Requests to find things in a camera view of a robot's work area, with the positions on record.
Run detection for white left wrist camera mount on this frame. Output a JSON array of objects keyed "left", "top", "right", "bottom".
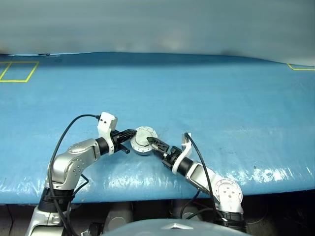
[{"left": 96, "top": 112, "right": 118, "bottom": 155}]

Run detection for dark rounded housing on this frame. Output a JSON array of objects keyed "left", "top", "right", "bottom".
[
  {"left": 171, "top": 199, "right": 206, "bottom": 221},
  {"left": 104, "top": 203, "right": 135, "bottom": 231}
]

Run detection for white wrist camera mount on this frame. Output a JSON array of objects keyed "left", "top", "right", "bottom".
[
  {"left": 171, "top": 132, "right": 193, "bottom": 175},
  {"left": 96, "top": 112, "right": 118, "bottom": 155}
]

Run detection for round silver hinged motor lid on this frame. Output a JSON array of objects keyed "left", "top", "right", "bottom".
[{"left": 134, "top": 126, "right": 158, "bottom": 148}]

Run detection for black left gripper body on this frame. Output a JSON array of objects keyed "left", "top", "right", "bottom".
[{"left": 111, "top": 131, "right": 130, "bottom": 154}]

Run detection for blue plastic table cover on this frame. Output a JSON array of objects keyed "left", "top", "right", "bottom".
[{"left": 0, "top": 51, "right": 315, "bottom": 205}]

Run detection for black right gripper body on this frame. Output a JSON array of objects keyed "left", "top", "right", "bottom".
[{"left": 161, "top": 146, "right": 182, "bottom": 170}]

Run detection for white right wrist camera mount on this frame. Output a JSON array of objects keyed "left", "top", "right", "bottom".
[{"left": 171, "top": 132, "right": 193, "bottom": 175}]

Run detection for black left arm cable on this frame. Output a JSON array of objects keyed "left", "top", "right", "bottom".
[{"left": 47, "top": 114, "right": 100, "bottom": 236}]

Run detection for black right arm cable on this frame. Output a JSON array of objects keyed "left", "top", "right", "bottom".
[{"left": 184, "top": 132, "right": 224, "bottom": 222}]

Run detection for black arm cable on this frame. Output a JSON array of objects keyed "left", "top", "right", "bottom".
[
  {"left": 184, "top": 132, "right": 224, "bottom": 222},
  {"left": 47, "top": 114, "right": 100, "bottom": 236}
]

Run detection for silver motor housing copper windings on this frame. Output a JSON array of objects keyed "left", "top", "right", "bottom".
[{"left": 129, "top": 134, "right": 155, "bottom": 157}]

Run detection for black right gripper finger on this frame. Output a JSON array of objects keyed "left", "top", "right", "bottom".
[
  {"left": 147, "top": 139, "right": 164, "bottom": 153},
  {"left": 147, "top": 137, "right": 169, "bottom": 151}
]

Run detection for silver robot torso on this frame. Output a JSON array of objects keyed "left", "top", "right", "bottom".
[{"left": 102, "top": 218, "right": 250, "bottom": 236}]

